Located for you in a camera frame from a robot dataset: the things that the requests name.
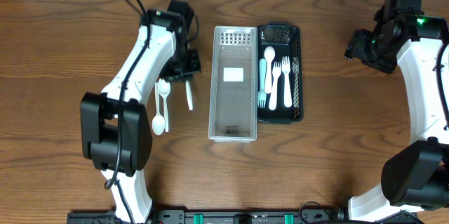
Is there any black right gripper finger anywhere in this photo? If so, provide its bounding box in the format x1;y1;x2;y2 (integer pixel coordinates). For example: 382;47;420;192
344;29;359;60
353;29;374;61

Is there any white plastic spoon upside-down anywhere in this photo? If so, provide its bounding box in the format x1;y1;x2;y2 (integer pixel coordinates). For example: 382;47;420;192
152;82;166;136

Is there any white plastic fork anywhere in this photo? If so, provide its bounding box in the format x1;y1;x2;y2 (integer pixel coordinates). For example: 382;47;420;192
269;62;281;111
281;56;292;107

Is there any pale green plastic fork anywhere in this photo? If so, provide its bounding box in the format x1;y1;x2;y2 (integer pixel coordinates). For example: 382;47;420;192
258;58;267;109

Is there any small white plastic spoon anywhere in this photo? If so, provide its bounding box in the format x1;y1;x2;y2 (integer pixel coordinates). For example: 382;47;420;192
264;46;275;93

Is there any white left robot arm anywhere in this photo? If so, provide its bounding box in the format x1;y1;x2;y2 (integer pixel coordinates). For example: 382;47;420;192
80;6;201;223

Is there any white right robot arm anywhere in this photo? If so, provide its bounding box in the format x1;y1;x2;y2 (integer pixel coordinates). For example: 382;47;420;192
344;12;448;222

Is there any clear plastic basket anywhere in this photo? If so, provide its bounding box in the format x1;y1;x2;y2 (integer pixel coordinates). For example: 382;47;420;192
208;26;257;143

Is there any black plastic basket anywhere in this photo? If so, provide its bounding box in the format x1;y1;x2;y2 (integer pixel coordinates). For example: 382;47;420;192
257;22;304;124

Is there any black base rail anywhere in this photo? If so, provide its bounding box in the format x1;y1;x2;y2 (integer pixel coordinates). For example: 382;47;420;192
66;204;424;224

